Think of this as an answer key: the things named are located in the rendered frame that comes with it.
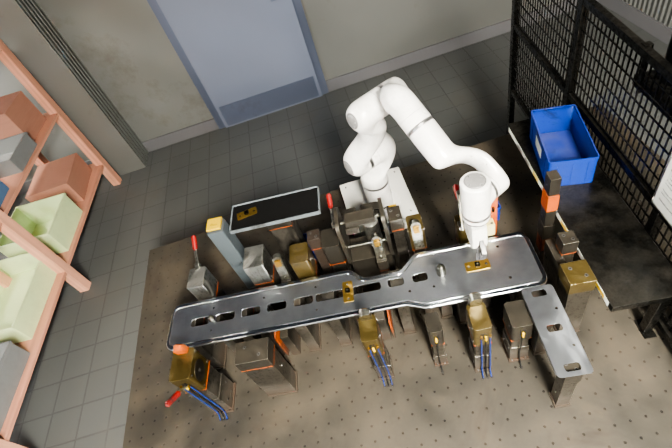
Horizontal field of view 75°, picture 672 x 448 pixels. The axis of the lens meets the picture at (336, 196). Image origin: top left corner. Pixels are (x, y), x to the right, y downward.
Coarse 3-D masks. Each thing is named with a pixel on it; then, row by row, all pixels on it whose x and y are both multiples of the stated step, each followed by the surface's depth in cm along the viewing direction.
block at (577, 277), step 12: (564, 264) 139; (576, 264) 138; (564, 276) 138; (576, 276) 136; (588, 276) 135; (564, 288) 141; (576, 288) 136; (588, 288) 136; (564, 300) 144; (576, 300) 142; (576, 312) 148; (576, 324) 155
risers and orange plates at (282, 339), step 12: (384, 312) 167; (384, 324) 165; (264, 336) 168; (276, 336) 169; (288, 336) 168; (300, 336) 185; (384, 336) 172; (276, 348) 176; (288, 348) 175; (300, 348) 181
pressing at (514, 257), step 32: (416, 256) 161; (448, 256) 158; (512, 256) 152; (288, 288) 166; (320, 288) 163; (384, 288) 156; (416, 288) 153; (448, 288) 150; (480, 288) 147; (512, 288) 145; (192, 320) 168; (256, 320) 160; (288, 320) 157; (320, 320) 154
